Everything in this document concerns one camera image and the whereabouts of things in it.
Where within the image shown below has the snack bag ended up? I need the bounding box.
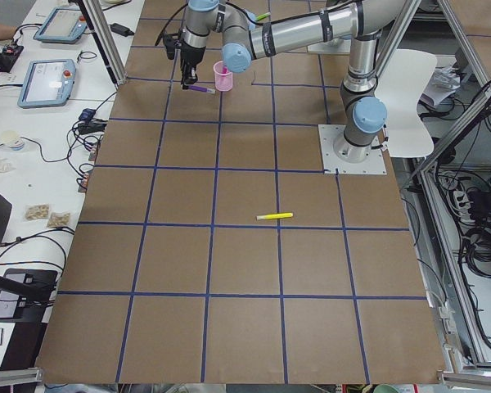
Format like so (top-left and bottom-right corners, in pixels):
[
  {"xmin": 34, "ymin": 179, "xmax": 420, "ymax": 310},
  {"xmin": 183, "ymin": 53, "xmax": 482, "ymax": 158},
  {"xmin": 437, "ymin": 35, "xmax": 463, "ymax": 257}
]
[
  {"xmin": 47, "ymin": 212, "xmax": 71, "ymax": 228},
  {"xmin": 24, "ymin": 204, "xmax": 52, "ymax": 221}
]

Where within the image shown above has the black power adapter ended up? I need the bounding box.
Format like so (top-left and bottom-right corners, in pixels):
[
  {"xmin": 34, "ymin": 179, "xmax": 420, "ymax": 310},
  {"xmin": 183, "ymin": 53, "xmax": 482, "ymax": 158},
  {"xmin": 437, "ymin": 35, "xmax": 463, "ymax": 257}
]
[{"xmin": 110, "ymin": 23, "xmax": 134, "ymax": 37}]

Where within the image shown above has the purple highlighter pen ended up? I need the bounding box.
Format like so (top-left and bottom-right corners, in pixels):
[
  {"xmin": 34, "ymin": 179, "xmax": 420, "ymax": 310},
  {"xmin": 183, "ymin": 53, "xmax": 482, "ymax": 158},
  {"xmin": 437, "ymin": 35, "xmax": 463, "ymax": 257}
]
[{"xmin": 187, "ymin": 85, "xmax": 216, "ymax": 95}]

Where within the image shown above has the pink mesh cup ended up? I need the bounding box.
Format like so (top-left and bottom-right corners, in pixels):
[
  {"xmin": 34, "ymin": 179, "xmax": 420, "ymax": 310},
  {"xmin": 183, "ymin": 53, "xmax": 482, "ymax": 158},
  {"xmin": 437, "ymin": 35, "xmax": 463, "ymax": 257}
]
[{"xmin": 213, "ymin": 61, "xmax": 233, "ymax": 92}]

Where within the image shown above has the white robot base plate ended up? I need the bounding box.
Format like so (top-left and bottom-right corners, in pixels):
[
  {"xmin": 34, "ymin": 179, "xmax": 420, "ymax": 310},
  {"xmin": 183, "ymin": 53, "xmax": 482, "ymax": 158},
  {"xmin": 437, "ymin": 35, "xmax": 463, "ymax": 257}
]
[{"xmin": 318, "ymin": 124, "xmax": 387, "ymax": 175}]

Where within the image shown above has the yellow highlighter pen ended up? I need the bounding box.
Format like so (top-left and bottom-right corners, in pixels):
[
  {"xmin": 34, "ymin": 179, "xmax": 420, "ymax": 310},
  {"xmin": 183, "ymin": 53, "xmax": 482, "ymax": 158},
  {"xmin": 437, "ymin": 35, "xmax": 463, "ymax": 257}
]
[{"xmin": 256, "ymin": 212, "xmax": 294, "ymax": 221}]

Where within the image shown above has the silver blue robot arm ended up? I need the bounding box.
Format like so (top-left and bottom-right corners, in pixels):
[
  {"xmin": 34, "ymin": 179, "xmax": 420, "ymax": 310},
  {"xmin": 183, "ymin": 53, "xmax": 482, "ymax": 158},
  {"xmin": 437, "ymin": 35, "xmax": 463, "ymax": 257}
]
[{"xmin": 156, "ymin": 1, "xmax": 418, "ymax": 149}]

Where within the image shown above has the lower teach pendant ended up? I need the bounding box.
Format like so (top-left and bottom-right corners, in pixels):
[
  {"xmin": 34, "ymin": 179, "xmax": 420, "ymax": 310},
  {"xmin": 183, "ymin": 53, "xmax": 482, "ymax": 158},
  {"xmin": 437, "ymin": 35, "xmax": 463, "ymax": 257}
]
[{"xmin": 17, "ymin": 59, "xmax": 76, "ymax": 109}]

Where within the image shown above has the teach pendant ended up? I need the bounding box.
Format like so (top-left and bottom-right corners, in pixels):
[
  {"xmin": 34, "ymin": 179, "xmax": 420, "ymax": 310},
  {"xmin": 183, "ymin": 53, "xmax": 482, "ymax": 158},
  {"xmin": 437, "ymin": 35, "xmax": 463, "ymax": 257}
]
[
  {"xmin": 34, "ymin": 7, "xmax": 87, "ymax": 44},
  {"xmin": 17, "ymin": 59, "xmax": 76, "ymax": 109}
]

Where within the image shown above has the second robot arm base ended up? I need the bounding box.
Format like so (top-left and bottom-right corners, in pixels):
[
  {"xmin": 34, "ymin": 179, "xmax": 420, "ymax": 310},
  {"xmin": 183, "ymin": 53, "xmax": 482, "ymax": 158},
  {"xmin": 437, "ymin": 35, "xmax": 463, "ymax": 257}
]
[{"xmin": 307, "ymin": 37, "xmax": 351, "ymax": 55}]

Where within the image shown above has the left snack bag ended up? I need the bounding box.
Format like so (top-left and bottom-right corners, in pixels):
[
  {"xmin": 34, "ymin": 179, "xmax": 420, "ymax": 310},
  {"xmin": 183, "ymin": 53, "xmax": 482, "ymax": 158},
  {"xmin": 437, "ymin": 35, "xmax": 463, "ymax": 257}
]
[{"xmin": 24, "ymin": 204, "xmax": 52, "ymax": 221}]

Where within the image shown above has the black monitor stand base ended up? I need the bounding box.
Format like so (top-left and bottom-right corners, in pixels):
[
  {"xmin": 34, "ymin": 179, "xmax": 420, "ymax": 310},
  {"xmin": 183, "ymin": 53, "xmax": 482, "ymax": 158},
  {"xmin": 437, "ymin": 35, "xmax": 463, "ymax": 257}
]
[{"xmin": 0, "ymin": 269, "xmax": 57, "ymax": 323}]

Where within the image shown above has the green highlighter pen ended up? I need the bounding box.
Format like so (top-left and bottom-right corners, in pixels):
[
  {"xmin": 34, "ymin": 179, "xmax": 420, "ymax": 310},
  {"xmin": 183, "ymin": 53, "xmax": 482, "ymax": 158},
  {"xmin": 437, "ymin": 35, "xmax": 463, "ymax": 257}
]
[{"xmin": 255, "ymin": 12, "xmax": 271, "ymax": 21}]

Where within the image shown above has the white chair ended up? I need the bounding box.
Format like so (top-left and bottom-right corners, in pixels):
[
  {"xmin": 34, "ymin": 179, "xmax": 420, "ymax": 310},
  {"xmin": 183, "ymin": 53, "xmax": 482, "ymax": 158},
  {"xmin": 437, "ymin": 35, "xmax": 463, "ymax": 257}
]
[{"xmin": 375, "ymin": 49, "xmax": 437, "ymax": 158}]

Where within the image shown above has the upper teach pendant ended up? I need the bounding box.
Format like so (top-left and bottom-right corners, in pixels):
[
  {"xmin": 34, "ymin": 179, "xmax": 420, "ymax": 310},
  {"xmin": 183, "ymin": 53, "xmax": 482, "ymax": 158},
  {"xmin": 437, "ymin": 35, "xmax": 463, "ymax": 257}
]
[{"xmin": 34, "ymin": 7, "xmax": 87, "ymax": 44}]

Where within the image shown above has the right snack bag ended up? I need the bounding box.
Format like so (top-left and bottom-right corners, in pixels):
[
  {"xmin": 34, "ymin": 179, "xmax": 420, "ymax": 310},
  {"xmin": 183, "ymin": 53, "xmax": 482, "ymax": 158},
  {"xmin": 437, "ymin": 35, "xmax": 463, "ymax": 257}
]
[{"xmin": 47, "ymin": 212, "xmax": 71, "ymax": 228}]

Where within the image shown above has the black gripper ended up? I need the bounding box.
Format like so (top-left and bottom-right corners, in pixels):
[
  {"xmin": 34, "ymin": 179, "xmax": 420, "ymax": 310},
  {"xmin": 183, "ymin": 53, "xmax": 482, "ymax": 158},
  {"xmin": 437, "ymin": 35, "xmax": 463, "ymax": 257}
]
[{"xmin": 162, "ymin": 34, "xmax": 205, "ymax": 88}]

